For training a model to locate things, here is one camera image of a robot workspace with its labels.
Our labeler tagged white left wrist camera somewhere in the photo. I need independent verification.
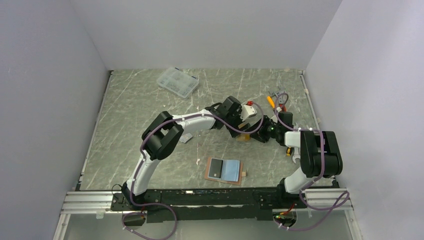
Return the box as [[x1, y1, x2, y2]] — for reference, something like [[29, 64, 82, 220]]
[[240, 101, 257, 122]]

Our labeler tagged clear plastic organizer box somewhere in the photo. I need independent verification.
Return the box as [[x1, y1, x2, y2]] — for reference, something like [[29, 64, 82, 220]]
[[156, 67, 199, 99]]

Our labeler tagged silver combination wrench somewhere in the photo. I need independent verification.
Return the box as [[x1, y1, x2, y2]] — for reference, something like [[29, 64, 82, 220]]
[[286, 147, 301, 164]]

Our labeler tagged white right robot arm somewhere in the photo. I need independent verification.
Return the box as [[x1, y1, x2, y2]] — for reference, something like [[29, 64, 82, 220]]
[[247, 111, 343, 208]]

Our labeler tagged white silver card stack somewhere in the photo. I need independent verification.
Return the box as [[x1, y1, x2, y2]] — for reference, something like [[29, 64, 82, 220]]
[[179, 133, 193, 144]]

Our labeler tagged brown leather card holder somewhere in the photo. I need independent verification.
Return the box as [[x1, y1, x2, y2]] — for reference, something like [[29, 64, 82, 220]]
[[204, 157, 243, 186]]

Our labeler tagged aluminium frame rail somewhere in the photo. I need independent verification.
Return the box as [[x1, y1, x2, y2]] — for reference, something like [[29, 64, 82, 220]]
[[53, 191, 113, 240]]

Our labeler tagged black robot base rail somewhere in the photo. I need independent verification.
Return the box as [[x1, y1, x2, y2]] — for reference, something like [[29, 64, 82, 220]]
[[110, 184, 306, 223]]

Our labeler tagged black VIP credit card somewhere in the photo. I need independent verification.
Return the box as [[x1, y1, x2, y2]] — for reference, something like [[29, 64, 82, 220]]
[[208, 158, 224, 179]]

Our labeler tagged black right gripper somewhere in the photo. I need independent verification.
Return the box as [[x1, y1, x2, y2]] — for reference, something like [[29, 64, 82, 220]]
[[245, 115, 281, 143]]

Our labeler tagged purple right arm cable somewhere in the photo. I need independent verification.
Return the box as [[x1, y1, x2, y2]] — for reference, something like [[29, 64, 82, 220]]
[[273, 92, 351, 213]]

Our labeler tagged red handled adjustable wrench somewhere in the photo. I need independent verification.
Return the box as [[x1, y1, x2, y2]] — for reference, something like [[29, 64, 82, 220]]
[[268, 86, 287, 111]]

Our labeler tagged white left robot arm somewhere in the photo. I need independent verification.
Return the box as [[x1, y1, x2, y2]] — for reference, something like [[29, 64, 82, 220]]
[[121, 96, 257, 210]]

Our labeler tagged yellow handled screwdriver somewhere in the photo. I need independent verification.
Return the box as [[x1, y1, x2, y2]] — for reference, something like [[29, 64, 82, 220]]
[[266, 96, 276, 109]]

